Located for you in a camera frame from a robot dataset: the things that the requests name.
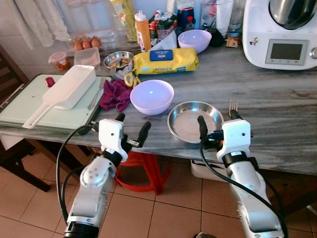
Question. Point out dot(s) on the white kitchen cooking machine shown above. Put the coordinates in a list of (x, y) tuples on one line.
[(280, 39)]

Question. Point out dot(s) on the round steel plate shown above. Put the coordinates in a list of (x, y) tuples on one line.
[(185, 124)]

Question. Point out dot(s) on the orange sauce bottle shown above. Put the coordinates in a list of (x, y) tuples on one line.
[(143, 33)]

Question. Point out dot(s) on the clear glass jug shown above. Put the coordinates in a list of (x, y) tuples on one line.
[(215, 14)]

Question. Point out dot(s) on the small steel bowl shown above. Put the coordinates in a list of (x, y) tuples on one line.
[(118, 59)]

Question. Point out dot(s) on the small brown figurine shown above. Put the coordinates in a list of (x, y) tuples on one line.
[(233, 42)]

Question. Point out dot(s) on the white hanging cloth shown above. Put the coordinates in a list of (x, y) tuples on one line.
[(42, 20)]

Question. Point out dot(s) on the white plastic box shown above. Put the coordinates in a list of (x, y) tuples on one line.
[(205, 171)]

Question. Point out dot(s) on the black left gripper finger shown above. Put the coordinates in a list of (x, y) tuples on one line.
[(144, 133), (120, 117)]

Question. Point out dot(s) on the large lilac plastic bowl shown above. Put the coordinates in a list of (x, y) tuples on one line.
[(151, 96)]

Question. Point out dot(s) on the green and red snack bag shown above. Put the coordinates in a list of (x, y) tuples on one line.
[(163, 27)]

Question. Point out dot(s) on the magenta cloth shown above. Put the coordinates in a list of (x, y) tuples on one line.
[(115, 95)]

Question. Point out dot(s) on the small red object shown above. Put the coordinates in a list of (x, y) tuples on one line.
[(49, 82)]

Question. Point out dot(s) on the clear egg carton with eggs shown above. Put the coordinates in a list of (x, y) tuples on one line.
[(89, 42)]

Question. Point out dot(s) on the small pink-lidded plastic tub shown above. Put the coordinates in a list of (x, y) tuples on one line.
[(59, 61)]

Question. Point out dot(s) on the pale green cutting board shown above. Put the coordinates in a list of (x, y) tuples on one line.
[(25, 106)]

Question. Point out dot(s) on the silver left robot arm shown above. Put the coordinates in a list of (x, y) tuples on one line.
[(94, 188)]

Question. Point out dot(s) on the small lilac plastic bowl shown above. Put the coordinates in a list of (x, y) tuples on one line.
[(194, 40)]

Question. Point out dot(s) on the yellow food bag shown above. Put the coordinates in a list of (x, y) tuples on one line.
[(124, 20)]

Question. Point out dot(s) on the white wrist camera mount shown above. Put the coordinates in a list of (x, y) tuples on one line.
[(236, 136), (110, 134)]

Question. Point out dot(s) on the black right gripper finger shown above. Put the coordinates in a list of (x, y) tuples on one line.
[(235, 115), (202, 127)]

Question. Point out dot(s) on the small black object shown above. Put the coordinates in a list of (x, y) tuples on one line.
[(216, 37)]

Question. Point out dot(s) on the yellow kitchen wipes pack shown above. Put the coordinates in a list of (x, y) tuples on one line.
[(166, 62)]

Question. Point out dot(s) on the clear square plastic container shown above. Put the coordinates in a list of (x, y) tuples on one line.
[(87, 57)]

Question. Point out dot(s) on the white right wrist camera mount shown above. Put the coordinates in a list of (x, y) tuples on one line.
[(236, 136)]

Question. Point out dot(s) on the dark wooden chair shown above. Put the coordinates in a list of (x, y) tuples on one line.
[(10, 79)]

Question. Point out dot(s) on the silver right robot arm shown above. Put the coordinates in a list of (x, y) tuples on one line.
[(250, 193)]

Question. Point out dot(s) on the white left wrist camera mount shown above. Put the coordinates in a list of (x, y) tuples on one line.
[(110, 134)]

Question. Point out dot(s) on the steel fork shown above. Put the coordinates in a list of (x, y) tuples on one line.
[(233, 105)]

